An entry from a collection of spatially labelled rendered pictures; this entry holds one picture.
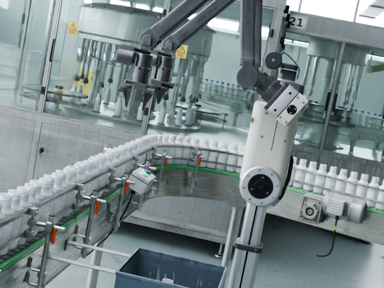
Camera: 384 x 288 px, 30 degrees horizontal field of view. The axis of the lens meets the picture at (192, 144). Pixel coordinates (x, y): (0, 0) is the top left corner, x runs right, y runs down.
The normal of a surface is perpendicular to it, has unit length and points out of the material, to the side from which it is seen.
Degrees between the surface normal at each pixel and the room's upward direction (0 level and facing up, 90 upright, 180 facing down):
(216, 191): 87
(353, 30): 90
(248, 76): 85
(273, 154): 101
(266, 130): 90
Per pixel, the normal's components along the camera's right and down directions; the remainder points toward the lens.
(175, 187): 0.66, 0.22
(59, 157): -0.14, 0.09
